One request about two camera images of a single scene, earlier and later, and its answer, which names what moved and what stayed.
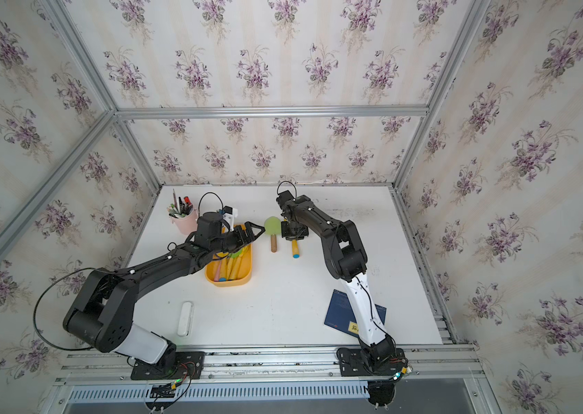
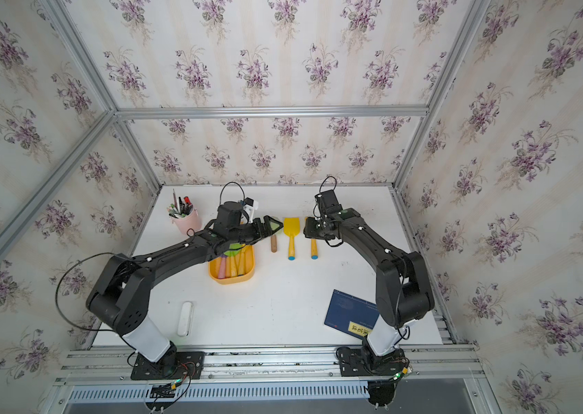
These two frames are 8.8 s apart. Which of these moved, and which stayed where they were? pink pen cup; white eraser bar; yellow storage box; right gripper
Moved: right gripper
Stayed: yellow storage box; white eraser bar; pink pen cup
